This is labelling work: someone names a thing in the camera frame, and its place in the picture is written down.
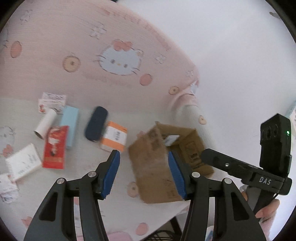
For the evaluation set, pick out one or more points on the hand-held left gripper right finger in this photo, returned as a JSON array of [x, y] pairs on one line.
[[177, 176]]

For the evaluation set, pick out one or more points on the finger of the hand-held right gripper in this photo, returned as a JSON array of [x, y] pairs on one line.
[[222, 161]]

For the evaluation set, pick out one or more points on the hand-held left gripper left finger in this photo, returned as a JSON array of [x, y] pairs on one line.
[[111, 176]]

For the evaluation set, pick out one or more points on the brown cardboard box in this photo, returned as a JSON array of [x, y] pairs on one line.
[[150, 166]]

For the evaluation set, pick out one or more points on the orange and white tissue pack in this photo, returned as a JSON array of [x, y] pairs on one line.
[[113, 136]]

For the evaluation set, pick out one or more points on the light blue box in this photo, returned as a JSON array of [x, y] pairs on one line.
[[69, 125]]

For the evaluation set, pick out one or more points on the white paper tube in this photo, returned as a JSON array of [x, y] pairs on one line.
[[45, 124]]

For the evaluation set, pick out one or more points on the person's right hand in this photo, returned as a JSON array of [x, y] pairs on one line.
[[269, 209]]

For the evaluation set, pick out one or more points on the dark blue glasses case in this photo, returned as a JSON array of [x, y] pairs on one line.
[[96, 124]]

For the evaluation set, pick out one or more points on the pink fabric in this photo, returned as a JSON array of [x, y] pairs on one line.
[[118, 236]]

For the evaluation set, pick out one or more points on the red envelope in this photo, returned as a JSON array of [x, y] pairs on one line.
[[54, 150]]

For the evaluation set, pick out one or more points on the white card with red figure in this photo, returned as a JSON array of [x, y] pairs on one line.
[[44, 107]]

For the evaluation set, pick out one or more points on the white printed card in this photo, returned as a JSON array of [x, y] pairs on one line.
[[55, 97]]

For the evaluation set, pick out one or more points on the floral patterned paper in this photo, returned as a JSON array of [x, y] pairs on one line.
[[8, 190]]

